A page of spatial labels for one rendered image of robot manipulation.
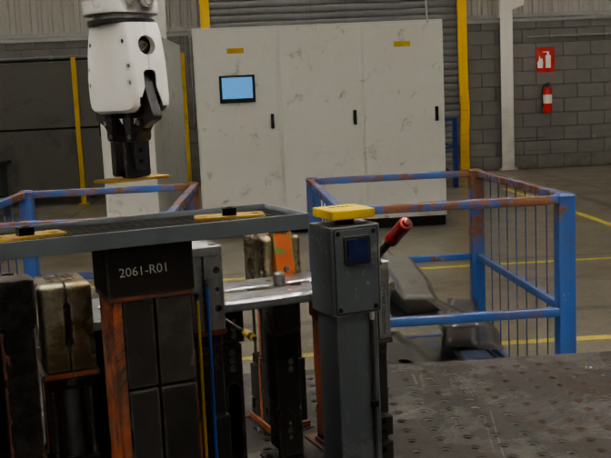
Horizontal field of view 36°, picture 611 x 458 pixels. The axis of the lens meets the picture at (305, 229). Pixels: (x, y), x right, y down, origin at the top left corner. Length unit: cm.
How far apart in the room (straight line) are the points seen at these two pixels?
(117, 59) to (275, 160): 806
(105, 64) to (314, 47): 807
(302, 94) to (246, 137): 68
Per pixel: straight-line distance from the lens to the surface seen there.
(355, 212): 116
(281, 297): 143
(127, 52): 105
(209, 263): 125
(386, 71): 919
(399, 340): 394
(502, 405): 187
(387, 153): 921
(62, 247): 101
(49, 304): 122
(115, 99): 107
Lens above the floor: 130
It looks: 8 degrees down
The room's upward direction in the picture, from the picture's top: 3 degrees counter-clockwise
